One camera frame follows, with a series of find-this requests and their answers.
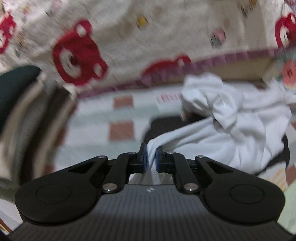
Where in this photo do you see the white fleece garment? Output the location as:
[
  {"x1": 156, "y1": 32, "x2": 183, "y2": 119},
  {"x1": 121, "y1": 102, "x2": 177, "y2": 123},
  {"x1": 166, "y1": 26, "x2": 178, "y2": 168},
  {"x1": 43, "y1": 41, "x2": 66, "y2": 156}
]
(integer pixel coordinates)
[{"x1": 129, "y1": 72, "x2": 296, "y2": 185}]

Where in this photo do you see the black garment under white one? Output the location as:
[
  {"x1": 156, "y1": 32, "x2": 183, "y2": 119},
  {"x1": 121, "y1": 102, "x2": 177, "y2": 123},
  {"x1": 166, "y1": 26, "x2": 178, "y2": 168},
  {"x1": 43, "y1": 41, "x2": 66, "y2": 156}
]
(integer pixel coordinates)
[{"x1": 142, "y1": 114, "x2": 290, "y2": 176}]

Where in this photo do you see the beige bottom folded garment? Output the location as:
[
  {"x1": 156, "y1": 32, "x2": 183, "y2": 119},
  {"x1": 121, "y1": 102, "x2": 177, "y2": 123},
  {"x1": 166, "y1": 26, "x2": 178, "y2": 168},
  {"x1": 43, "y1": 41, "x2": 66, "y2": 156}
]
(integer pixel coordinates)
[{"x1": 32, "y1": 87, "x2": 77, "y2": 179}]

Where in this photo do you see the black folded garment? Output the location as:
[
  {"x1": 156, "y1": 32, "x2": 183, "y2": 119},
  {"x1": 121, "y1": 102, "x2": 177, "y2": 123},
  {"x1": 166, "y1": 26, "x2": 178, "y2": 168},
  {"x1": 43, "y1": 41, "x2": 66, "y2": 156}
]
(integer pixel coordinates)
[{"x1": 19, "y1": 87, "x2": 76, "y2": 185}]

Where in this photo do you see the grey folded garment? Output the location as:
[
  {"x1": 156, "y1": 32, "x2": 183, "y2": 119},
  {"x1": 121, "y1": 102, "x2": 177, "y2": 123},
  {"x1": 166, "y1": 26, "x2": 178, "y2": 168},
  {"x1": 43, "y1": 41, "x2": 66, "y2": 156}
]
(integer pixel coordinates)
[{"x1": 12, "y1": 81, "x2": 58, "y2": 184}]

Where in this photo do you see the cream folded garment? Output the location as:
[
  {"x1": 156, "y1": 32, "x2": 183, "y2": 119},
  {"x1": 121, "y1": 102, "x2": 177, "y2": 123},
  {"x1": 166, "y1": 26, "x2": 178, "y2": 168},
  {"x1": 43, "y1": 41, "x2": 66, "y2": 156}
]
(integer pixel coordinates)
[{"x1": 1, "y1": 80, "x2": 44, "y2": 181}]

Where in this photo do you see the white quilt with red bears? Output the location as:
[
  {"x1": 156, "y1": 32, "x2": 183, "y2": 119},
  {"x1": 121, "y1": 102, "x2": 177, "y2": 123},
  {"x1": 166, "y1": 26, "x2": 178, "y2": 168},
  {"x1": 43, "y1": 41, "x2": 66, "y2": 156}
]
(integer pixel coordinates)
[{"x1": 1, "y1": 1, "x2": 295, "y2": 96}]

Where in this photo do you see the light green bed sheet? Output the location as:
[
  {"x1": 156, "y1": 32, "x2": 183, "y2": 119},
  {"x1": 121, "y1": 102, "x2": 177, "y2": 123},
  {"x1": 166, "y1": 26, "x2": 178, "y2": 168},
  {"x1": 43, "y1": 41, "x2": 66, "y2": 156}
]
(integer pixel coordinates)
[{"x1": 277, "y1": 182, "x2": 296, "y2": 235}]

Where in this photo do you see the dark green folded garment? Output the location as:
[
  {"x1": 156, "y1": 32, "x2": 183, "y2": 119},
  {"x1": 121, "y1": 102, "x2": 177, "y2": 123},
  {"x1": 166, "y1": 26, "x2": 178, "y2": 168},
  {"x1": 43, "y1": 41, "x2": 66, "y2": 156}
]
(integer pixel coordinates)
[{"x1": 0, "y1": 65, "x2": 41, "y2": 132}]

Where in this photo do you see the floral patterned fabric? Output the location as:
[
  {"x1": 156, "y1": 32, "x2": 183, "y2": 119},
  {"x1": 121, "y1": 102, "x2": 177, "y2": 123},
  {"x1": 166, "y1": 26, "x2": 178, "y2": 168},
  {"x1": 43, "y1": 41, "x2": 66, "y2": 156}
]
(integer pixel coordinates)
[{"x1": 262, "y1": 47, "x2": 295, "y2": 92}]

